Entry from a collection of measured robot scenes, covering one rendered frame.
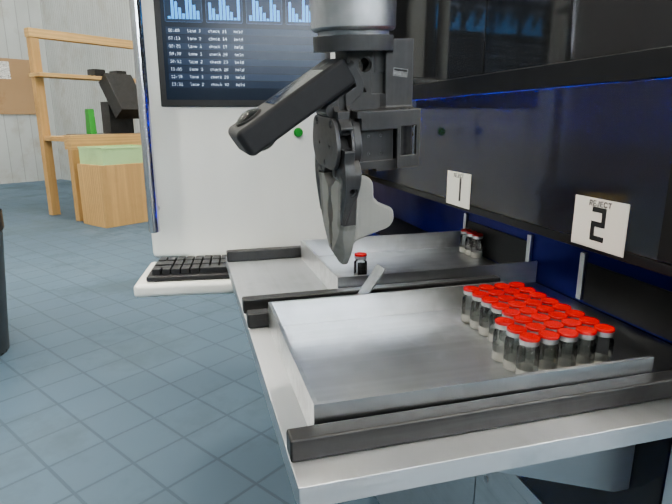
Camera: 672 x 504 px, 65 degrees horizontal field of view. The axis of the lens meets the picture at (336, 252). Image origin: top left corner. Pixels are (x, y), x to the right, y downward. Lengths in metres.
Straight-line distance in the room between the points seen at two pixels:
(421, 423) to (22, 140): 11.35
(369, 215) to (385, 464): 0.22
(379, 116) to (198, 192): 0.92
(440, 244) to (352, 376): 0.60
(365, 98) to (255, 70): 0.86
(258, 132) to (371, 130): 0.10
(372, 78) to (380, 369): 0.29
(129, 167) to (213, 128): 5.02
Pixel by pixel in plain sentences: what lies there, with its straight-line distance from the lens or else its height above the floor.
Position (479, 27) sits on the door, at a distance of 0.96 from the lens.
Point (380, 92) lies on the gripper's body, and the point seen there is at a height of 1.16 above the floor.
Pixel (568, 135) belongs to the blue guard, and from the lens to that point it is 0.74.
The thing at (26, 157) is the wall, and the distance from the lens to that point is 11.68.
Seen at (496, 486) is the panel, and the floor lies 0.55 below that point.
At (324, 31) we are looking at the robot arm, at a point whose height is 1.21.
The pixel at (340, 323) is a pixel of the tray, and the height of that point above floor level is 0.88.
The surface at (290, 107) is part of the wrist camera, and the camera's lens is 0.46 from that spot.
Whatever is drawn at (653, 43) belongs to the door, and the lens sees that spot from 0.67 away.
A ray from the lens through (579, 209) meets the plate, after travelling 0.72.
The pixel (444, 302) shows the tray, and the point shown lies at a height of 0.89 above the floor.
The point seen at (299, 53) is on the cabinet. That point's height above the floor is 1.29.
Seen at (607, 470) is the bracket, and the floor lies 0.76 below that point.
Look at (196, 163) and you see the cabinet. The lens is 1.35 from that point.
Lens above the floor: 1.14
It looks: 14 degrees down
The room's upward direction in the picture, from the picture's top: straight up
